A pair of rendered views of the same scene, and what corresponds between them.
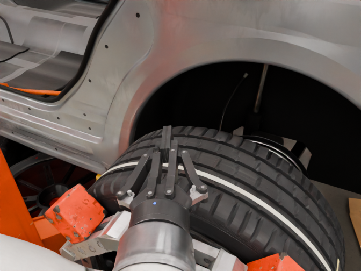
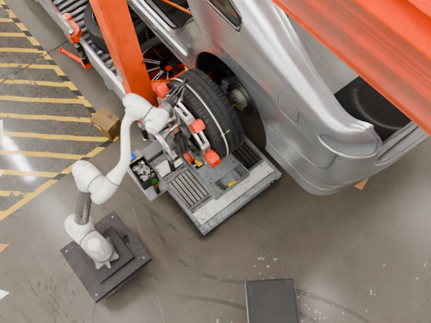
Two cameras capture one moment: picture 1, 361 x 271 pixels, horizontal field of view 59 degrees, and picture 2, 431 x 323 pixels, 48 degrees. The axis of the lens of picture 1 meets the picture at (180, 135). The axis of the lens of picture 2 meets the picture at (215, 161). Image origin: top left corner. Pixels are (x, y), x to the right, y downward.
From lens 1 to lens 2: 269 cm
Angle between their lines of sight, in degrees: 32
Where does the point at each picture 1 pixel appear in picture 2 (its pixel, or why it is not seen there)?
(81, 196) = (163, 86)
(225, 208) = (194, 104)
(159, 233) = (165, 104)
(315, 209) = (226, 113)
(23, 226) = (148, 86)
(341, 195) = not seen: hidden behind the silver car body
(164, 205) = (170, 100)
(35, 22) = not seen: outside the picture
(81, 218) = (162, 92)
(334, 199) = not seen: hidden behind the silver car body
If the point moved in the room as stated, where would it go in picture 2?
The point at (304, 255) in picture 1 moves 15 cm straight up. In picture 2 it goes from (211, 122) to (210, 110)
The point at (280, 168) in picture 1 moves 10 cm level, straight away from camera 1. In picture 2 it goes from (220, 98) to (232, 89)
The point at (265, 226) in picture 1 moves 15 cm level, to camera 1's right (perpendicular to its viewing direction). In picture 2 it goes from (202, 111) to (223, 120)
